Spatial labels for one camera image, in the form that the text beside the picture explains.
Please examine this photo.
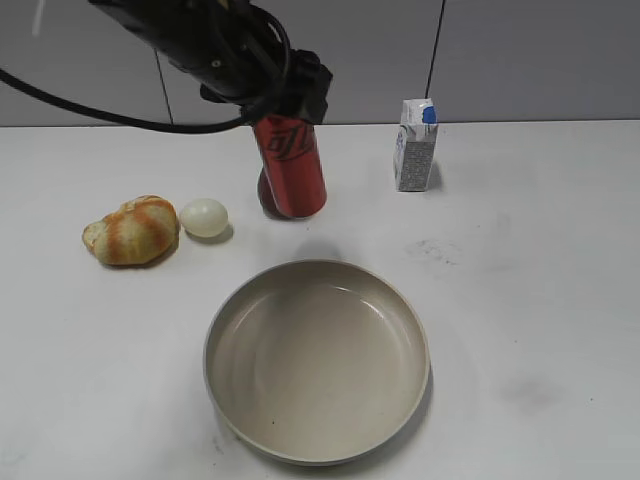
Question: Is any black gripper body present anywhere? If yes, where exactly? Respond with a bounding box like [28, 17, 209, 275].
[172, 19, 320, 116]

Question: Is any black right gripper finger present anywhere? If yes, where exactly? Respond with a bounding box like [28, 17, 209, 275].
[299, 64, 333, 124]

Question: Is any red cola can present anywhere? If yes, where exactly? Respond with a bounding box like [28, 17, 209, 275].
[253, 115, 327, 219]

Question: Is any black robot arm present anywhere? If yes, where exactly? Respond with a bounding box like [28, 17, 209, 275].
[92, 1, 333, 124]

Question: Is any beige round plate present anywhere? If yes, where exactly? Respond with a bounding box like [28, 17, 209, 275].
[203, 259, 431, 466]

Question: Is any dark red wax apple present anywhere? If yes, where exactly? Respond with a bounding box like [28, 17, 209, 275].
[257, 170, 281, 218]

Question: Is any white blue milk carton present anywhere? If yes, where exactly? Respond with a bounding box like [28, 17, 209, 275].
[393, 98, 439, 192]

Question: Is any white egg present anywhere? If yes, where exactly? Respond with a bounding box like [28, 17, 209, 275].
[179, 198, 229, 238]

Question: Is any striped bread roll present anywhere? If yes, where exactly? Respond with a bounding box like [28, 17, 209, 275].
[82, 195, 179, 266]

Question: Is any black cable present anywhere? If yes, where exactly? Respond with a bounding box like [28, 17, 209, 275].
[0, 0, 293, 135]

